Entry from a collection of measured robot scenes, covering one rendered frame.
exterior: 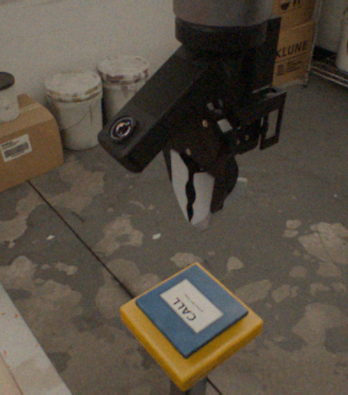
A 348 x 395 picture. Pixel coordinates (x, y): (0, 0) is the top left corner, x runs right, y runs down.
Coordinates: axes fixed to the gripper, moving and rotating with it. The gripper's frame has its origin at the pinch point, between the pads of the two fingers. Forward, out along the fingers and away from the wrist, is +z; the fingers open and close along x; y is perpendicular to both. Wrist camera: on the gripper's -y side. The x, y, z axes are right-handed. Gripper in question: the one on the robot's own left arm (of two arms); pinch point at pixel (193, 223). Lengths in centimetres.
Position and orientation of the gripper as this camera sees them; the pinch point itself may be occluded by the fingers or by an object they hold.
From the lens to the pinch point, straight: 46.4
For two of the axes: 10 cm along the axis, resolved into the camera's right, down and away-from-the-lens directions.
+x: -6.2, -5.0, 6.1
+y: 7.9, -3.9, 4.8
